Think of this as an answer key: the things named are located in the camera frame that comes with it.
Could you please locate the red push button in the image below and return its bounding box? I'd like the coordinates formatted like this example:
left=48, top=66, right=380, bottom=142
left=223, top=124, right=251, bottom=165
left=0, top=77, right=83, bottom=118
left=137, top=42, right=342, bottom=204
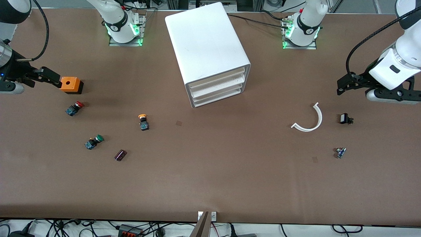
left=65, top=101, right=84, bottom=117

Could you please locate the green push button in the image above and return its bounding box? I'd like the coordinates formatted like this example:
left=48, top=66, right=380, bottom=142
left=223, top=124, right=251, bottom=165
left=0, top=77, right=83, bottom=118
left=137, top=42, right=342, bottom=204
left=85, top=134, right=104, bottom=150

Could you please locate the white curved plastic strip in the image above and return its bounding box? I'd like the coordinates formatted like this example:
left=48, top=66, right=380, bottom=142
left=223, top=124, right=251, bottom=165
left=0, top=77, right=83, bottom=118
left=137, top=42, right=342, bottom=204
left=291, top=102, right=323, bottom=132

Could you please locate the black power strip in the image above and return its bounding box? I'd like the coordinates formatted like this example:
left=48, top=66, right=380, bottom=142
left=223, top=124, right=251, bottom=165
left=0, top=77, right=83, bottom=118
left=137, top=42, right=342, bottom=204
left=118, top=224, right=144, bottom=237

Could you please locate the orange button enclosure box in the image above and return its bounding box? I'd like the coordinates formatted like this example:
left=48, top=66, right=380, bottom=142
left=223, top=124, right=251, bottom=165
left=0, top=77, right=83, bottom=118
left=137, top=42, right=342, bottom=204
left=59, top=76, right=84, bottom=95

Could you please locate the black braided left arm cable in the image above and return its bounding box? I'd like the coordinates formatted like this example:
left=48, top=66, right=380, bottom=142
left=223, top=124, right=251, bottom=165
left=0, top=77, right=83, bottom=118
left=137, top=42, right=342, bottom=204
left=345, top=15, right=421, bottom=78

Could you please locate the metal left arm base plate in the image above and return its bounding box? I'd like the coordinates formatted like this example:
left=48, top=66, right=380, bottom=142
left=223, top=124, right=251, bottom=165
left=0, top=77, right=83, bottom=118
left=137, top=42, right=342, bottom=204
left=282, top=16, right=317, bottom=50

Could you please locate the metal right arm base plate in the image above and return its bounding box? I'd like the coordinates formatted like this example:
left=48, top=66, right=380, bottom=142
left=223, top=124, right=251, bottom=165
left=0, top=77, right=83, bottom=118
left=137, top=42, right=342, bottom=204
left=109, top=13, right=146, bottom=47

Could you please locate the black cable on table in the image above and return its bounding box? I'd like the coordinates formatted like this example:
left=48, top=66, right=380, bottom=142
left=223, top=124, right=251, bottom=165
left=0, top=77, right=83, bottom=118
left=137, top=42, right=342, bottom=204
left=227, top=13, right=291, bottom=28

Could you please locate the black looped cable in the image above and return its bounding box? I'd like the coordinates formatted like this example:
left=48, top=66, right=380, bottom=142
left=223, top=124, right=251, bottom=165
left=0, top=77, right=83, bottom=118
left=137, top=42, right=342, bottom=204
left=332, top=224, right=363, bottom=234

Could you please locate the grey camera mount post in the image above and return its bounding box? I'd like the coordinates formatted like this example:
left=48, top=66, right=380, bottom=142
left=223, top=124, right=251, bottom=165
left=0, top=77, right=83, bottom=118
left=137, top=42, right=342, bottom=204
left=190, top=211, right=211, bottom=237

